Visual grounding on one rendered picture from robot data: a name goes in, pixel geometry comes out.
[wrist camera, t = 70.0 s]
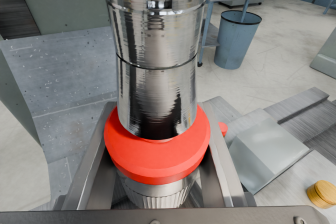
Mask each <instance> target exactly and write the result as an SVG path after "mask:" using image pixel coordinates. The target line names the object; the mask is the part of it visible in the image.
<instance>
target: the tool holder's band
mask: <svg viewBox="0 0 336 224"><path fill-rule="evenodd" d="M210 134H211V130H210V124H209V120H208V118H207V115H206V114H205V112H204V111H203V109H202V108H201V107H200V106H199V105H198V104H197V115H196V118H195V121H194V122H193V124H192V125H191V126H190V128H189V129H187V130H186V131H185V132H183V133H182V134H180V135H178V136H176V137H175V138H173V139H171V140H169V141H166V142H161V143H154V142H148V141H146V140H143V139H141V138H140V137H138V136H136V135H134V134H132V133H130V132H129V131H128V130H126V129H125V128H124V127H123V125H122V124H121V122H120V120H119V117H118V111H117V105H116V106H115V107H114V109H113V110H112V111H111V113H110V114H109V116H108V118H107V120H106V123H105V126H104V141H105V145H106V148H107V150H108V153H109V155H110V157H111V160H112V161H113V163H114V164H115V166H116V167H117V168H118V169H119V170H120V171H121V172H122V173H123V174H124V175H125V176H127V177H129V178H130V179H132V180H135V181H137V182H140V183H143V184H149V185H164V184H170V183H173V182H176V181H178V180H181V179H183V178H184V177H186V176H187V175H189V174H190V173H191V172H193V171H194V170H195V169H196V168H197V166H198V165H199V164H200V162H201V161H202V159H203V157H204V155H205V152H206V150H207V147H208V144H209V141H210Z"/></svg>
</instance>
